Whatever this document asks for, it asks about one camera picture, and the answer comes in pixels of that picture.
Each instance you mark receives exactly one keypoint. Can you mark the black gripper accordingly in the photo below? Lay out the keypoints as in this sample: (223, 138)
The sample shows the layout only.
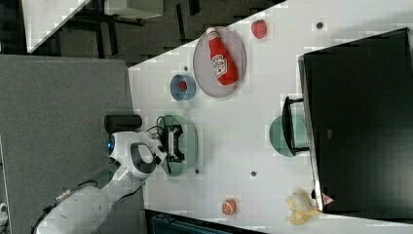
(169, 136)

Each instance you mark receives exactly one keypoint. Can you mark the green plastic strainer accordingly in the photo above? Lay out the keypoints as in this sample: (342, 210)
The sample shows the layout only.
(188, 144)

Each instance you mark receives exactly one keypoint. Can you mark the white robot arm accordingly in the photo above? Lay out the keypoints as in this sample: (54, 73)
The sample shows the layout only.
(136, 155)

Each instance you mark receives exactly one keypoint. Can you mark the red strawberry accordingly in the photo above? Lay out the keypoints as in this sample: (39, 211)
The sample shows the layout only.
(182, 86)

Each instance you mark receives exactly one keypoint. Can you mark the black cylinder object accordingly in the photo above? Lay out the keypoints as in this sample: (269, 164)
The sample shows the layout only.
(122, 123)

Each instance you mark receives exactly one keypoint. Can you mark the blue bowl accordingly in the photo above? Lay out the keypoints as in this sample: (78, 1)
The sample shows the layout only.
(191, 87)

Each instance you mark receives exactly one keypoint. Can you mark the red ketchup bottle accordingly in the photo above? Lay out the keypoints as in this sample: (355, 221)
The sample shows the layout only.
(222, 62)

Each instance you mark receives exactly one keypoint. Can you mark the orange half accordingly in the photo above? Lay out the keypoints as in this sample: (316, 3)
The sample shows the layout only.
(229, 207)

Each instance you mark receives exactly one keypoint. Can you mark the pink plate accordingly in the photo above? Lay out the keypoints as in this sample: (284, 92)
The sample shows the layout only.
(204, 75)

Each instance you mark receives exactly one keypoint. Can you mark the peeled banana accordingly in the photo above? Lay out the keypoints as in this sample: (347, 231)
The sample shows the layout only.
(302, 209)

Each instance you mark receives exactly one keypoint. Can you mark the black toaster oven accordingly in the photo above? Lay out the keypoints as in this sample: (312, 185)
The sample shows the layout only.
(358, 110)

